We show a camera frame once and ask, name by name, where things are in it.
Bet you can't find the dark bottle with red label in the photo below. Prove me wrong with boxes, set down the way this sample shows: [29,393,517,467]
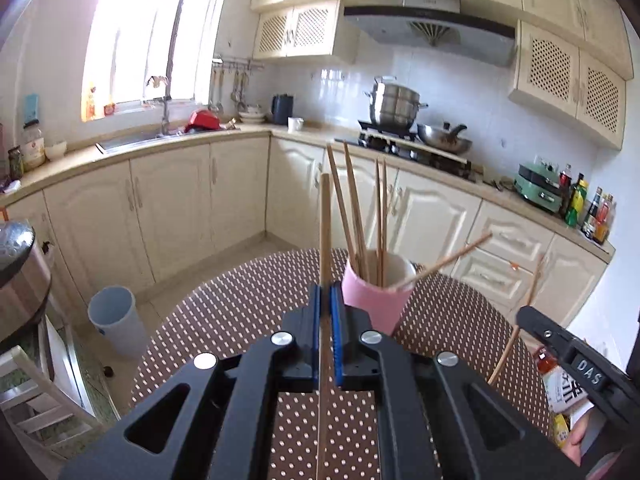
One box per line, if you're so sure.
[557,163,574,216]

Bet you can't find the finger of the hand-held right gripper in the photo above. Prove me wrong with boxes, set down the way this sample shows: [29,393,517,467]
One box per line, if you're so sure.
[516,305,576,361]

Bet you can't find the white wooden stool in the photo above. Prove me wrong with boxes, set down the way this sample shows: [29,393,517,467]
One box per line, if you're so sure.
[0,345,106,461]

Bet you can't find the green and yellow bottle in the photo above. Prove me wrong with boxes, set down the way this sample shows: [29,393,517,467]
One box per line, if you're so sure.
[565,173,588,227]

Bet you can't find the cream cabinet drawer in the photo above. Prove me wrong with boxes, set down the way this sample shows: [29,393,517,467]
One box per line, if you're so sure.
[450,247,536,316]
[467,200,553,278]

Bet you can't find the steel steamer pot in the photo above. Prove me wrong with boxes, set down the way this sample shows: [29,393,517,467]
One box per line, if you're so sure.
[363,76,429,131]

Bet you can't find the silver rice cooker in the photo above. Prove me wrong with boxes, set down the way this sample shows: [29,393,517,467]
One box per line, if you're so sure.
[0,217,53,346]

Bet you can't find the hanging metal utensils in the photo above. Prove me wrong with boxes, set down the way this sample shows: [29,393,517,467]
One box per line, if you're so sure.
[230,71,248,111]

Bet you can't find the metal wall utensil rack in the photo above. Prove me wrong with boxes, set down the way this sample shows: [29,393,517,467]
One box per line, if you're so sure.
[212,57,265,73]

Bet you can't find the black gas stove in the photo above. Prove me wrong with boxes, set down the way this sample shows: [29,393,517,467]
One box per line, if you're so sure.
[334,120,473,178]

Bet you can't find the cream base cabinets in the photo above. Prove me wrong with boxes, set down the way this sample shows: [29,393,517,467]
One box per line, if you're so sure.
[0,137,608,341]

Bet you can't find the pink cylindrical cup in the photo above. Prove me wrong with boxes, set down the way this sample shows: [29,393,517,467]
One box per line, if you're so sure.
[341,249,417,336]

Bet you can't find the slender wooden chopstick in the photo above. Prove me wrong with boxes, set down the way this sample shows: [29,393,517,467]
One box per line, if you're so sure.
[375,159,383,287]
[386,232,495,292]
[381,158,388,287]
[326,144,361,273]
[342,141,372,283]
[316,174,333,480]
[486,254,546,387]

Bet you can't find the metal wok with black handle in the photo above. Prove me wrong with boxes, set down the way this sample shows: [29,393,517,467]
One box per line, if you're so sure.
[416,121,473,156]

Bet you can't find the dark sauce bottle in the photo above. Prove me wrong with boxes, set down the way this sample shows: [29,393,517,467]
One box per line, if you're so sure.
[581,187,603,241]

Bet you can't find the metal sink faucet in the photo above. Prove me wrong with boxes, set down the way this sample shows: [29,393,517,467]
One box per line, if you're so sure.
[146,75,173,137]

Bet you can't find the stack of white dishes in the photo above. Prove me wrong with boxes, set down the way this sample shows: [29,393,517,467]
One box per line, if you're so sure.
[237,104,267,125]

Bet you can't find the steel kitchen sink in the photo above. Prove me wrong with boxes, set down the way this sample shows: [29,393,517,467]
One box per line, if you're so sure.
[95,127,241,155]

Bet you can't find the hanging metal ladle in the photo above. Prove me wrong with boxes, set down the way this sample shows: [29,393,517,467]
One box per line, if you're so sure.
[209,67,225,113]

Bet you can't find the small dark jar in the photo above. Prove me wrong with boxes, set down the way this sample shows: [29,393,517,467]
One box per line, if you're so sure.
[7,146,25,182]

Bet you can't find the grey range hood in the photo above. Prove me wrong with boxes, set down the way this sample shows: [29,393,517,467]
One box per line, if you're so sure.
[342,0,517,67]

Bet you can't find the red orange sauce bottle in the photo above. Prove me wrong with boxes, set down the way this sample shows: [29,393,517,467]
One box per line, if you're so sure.
[594,194,617,246]

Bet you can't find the green electric grill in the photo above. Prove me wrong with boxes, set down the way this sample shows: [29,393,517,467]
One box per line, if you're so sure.
[514,160,566,213]

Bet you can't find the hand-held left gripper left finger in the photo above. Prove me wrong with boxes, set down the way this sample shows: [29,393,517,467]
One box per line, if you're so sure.
[57,282,322,480]

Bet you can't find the kitchen window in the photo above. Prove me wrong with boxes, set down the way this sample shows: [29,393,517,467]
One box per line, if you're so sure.
[80,0,236,121]

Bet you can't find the large glass jar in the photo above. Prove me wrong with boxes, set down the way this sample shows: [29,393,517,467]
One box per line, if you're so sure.
[21,121,47,171]

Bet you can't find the red kitchen container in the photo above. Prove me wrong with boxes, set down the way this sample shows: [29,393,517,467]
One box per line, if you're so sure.
[184,109,222,133]

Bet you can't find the cream lattice wall cabinet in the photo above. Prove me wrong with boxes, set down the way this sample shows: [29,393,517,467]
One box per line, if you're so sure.
[507,20,628,151]
[252,0,361,65]

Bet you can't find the orange drink bottle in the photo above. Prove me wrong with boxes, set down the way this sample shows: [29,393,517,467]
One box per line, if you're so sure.
[532,345,561,376]

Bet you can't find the pale blue trash bin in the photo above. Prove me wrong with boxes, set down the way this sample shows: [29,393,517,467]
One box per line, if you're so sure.
[87,286,148,358]

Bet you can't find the person's right hand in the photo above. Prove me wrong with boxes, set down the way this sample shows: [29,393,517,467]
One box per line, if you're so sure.
[562,410,596,467]

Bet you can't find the yellow packet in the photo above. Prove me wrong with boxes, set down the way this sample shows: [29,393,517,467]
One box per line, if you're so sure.
[552,412,571,448]

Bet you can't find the black electric kettle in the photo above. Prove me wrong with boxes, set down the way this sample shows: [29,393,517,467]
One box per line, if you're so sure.
[271,93,294,126]

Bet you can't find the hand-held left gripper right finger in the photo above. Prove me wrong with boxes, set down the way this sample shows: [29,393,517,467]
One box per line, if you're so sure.
[329,282,586,480]

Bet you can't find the beige kitchen countertop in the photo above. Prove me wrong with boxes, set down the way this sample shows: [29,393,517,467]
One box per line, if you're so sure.
[0,122,616,263]

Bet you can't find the round polka dot table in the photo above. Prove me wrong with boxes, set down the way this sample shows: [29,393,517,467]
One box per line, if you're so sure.
[131,247,556,480]

